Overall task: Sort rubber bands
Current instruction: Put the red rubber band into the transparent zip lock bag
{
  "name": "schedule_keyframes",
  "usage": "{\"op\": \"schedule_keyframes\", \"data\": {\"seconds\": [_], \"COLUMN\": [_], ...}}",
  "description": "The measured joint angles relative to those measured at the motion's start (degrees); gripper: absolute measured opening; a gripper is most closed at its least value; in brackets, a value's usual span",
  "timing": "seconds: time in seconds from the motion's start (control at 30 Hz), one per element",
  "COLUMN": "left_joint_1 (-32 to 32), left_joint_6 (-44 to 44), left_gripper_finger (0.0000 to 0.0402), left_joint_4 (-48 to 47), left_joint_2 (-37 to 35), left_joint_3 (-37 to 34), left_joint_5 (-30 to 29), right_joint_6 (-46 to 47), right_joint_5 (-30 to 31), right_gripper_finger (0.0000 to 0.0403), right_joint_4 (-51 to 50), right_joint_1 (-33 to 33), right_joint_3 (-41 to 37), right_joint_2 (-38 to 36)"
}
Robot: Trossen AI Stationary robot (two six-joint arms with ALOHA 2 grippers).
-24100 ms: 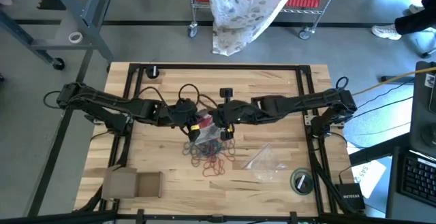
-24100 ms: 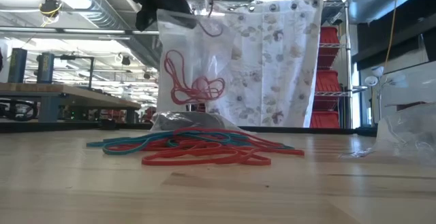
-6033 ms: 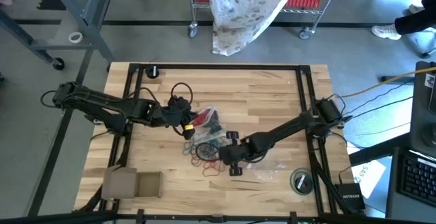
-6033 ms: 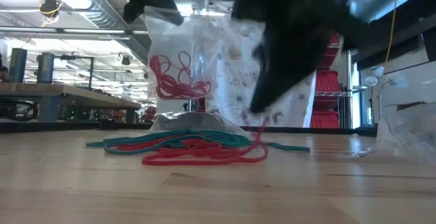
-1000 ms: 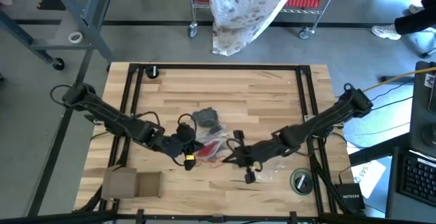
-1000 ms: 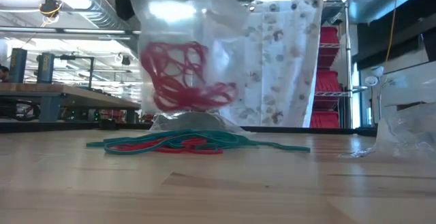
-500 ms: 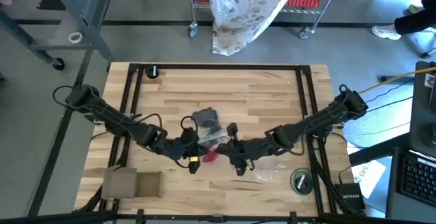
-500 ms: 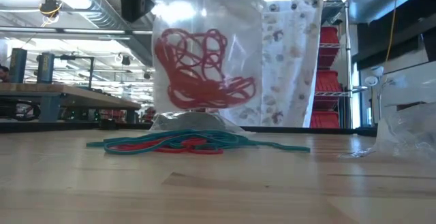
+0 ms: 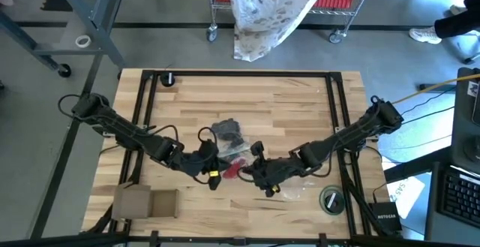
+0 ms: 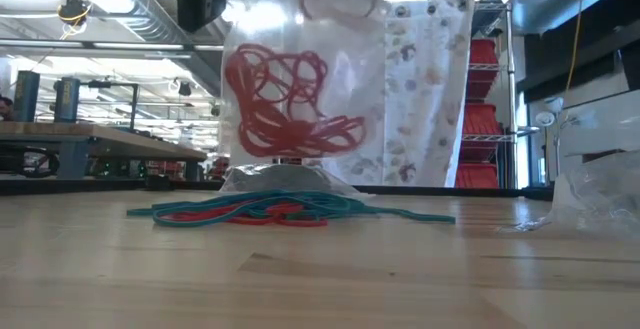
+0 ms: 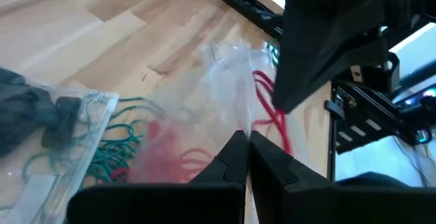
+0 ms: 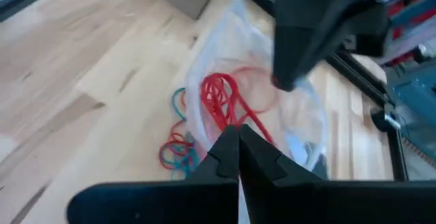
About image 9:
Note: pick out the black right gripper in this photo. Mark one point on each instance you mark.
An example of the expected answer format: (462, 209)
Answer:
(273, 172)

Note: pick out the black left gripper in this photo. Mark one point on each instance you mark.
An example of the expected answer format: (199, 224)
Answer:
(198, 164)

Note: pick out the red thin rubber bands tangle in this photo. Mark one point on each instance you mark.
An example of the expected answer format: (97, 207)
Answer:
(232, 170)

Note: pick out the black wide rubber band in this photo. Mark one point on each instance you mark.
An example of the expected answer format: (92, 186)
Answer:
(234, 128)
(219, 128)

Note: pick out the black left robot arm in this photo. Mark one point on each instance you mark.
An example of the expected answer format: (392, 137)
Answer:
(127, 134)

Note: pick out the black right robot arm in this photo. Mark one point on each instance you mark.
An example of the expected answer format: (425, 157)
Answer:
(348, 136)

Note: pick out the green tape roll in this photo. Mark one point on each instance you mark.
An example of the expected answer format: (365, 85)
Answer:
(320, 200)

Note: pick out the black round puck white label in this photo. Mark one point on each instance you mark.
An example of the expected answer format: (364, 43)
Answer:
(164, 80)
(335, 198)

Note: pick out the open cardboard box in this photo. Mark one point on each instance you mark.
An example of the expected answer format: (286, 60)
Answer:
(131, 202)

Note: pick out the white printed paper sheet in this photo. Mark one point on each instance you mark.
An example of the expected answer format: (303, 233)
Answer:
(410, 198)

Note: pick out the grey computer desk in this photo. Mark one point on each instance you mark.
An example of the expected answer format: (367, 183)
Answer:
(435, 220)

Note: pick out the white floral cloth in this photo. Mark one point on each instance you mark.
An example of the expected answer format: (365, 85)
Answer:
(262, 14)

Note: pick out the black keyboard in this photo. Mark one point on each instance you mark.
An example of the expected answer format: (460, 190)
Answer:
(461, 198)

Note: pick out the white tape roll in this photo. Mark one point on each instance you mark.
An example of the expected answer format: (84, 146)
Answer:
(76, 41)

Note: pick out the dark computer monitor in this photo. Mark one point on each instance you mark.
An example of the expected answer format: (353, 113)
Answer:
(463, 127)

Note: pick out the person's shoe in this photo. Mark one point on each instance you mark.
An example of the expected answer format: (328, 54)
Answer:
(457, 9)
(423, 36)

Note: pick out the grey chair base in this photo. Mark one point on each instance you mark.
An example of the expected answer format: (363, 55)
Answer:
(468, 48)

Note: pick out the person's leg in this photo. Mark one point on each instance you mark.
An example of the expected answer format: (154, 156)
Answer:
(457, 23)

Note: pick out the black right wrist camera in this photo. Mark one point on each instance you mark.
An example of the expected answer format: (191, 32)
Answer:
(257, 148)

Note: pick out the black network switch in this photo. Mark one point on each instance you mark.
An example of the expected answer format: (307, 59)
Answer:
(386, 218)

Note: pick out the wooden workbench grey steel frame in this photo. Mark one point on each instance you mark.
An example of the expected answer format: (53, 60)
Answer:
(106, 33)

